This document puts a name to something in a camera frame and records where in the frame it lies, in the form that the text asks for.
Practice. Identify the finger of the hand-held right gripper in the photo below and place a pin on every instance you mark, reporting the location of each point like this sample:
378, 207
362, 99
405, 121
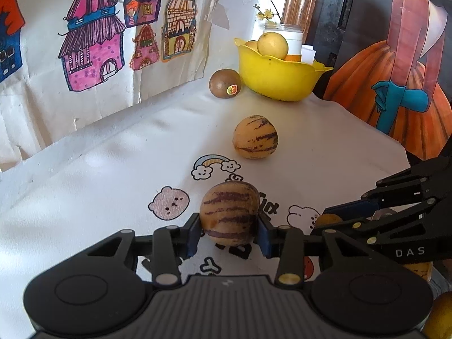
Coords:
388, 227
367, 205

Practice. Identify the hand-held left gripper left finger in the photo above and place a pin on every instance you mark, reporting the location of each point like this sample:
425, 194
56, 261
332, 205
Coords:
194, 236

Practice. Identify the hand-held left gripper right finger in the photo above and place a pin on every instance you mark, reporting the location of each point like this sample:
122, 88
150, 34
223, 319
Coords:
265, 238

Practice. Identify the dark striped pepino melon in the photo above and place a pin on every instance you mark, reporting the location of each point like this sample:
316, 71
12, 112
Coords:
229, 215

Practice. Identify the small brown round fruit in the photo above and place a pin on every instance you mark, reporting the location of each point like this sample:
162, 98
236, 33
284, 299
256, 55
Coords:
328, 219

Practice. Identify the round yellow pepino melon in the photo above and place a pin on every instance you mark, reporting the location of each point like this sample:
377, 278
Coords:
416, 271

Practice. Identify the yellow round fruit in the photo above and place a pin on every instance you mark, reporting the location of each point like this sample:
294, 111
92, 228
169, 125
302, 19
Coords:
439, 319

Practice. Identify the white printed tablecloth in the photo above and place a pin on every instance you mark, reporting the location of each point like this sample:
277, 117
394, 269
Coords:
123, 169

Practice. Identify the pale striped pepino melon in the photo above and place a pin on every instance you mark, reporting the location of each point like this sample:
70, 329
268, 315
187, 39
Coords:
255, 136

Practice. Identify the painting of orange dress figure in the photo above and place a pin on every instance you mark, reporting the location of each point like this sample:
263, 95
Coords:
406, 60

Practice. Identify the brown kiwi with sticker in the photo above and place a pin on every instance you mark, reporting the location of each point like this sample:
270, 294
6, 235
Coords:
222, 82

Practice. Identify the yellow plastic bowl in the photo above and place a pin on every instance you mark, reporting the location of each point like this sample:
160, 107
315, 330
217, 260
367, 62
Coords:
275, 77

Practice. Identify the white paper box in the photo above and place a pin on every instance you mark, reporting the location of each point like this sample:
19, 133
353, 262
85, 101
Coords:
308, 54

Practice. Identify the dark door panel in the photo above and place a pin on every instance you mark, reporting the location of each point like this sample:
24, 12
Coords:
335, 24

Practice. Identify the white jar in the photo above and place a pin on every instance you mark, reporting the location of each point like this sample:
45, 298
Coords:
293, 37

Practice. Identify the yellow lemon in bowl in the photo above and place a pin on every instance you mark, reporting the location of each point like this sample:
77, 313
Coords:
272, 45

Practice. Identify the yellow flower sprig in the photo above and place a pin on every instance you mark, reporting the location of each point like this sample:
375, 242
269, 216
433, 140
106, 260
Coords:
269, 10

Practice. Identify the drawing of colourful houses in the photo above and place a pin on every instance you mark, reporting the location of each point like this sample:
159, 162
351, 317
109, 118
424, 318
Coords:
88, 42

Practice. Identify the brown wooden frame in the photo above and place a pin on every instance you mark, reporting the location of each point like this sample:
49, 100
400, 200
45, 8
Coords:
300, 0

